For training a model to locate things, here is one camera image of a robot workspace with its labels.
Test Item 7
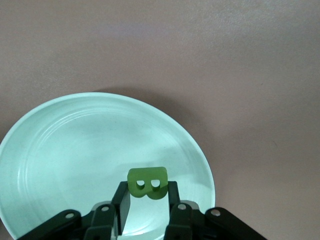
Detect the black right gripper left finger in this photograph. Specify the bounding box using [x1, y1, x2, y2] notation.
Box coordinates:
[22, 181, 132, 240]

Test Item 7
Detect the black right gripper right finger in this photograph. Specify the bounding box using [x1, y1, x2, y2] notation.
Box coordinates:
[163, 180, 267, 240]

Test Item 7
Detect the green foam letter B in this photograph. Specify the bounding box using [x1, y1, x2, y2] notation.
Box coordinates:
[126, 166, 169, 201]

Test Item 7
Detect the green plate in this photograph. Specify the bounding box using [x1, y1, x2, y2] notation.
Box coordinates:
[0, 91, 216, 240]

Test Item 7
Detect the brown table mat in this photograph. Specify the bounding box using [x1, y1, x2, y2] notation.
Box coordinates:
[0, 0, 320, 240]

